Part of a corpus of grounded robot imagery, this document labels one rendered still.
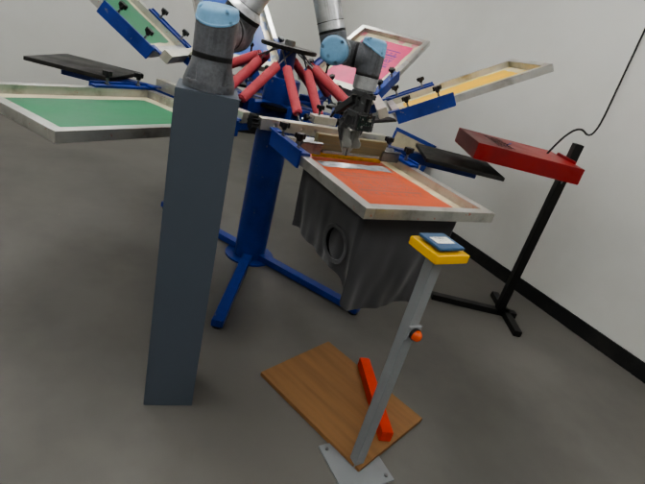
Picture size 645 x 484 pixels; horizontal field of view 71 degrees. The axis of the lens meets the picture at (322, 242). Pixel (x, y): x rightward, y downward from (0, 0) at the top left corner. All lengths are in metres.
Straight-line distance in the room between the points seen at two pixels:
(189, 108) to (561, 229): 2.86
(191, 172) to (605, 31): 3.00
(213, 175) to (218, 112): 0.19
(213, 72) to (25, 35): 4.51
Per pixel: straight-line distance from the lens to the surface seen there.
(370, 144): 2.05
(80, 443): 1.88
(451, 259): 1.34
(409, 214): 1.50
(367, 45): 1.47
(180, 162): 1.43
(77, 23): 5.79
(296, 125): 2.10
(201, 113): 1.39
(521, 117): 3.94
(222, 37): 1.40
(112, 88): 2.31
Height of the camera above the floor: 1.43
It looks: 24 degrees down
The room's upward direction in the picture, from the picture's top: 15 degrees clockwise
